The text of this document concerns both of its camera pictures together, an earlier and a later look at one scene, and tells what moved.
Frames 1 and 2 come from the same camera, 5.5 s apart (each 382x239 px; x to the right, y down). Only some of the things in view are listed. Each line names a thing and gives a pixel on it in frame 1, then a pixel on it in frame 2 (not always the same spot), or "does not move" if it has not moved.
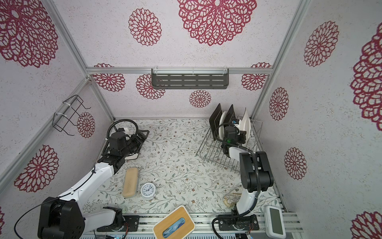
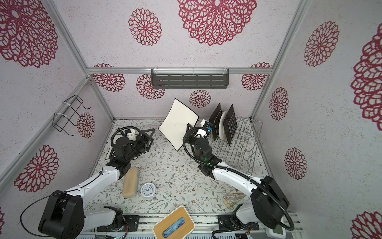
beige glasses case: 130,183 does not move
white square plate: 245,125 -> 173,125
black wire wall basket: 60,120 does not move
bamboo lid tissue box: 176,225 does not move
